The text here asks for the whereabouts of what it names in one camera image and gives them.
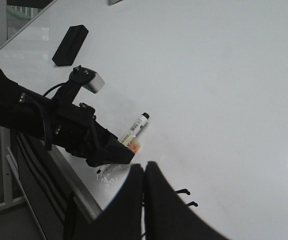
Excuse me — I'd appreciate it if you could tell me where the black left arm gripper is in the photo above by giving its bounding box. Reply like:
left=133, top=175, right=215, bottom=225
left=43, top=104, right=135, bottom=167

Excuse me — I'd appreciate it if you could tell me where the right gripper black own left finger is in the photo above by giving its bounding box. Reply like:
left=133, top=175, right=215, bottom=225
left=69, top=164, right=144, bottom=240

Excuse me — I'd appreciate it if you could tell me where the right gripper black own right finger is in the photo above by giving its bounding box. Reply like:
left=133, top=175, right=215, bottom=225
left=144, top=161, right=227, bottom=240

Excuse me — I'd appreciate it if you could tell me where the white whiteboard marker black tip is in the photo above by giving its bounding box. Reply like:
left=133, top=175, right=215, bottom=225
left=118, top=112, right=150, bottom=154

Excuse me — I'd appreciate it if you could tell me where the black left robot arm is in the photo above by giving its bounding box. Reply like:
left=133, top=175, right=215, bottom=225
left=0, top=66, right=143, bottom=240

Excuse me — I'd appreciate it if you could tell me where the black whiteboard eraser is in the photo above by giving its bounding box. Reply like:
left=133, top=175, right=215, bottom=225
left=52, top=24, right=89, bottom=67

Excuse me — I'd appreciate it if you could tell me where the white whiteboard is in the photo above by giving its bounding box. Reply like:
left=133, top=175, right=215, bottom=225
left=0, top=0, right=288, bottom=240

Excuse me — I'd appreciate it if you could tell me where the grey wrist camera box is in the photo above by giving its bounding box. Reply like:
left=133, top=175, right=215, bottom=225
left=82, top=70, right=105, bottom=94

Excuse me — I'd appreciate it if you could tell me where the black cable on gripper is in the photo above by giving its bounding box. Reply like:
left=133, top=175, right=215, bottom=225
left=30, top=82, right=67, bottom=151

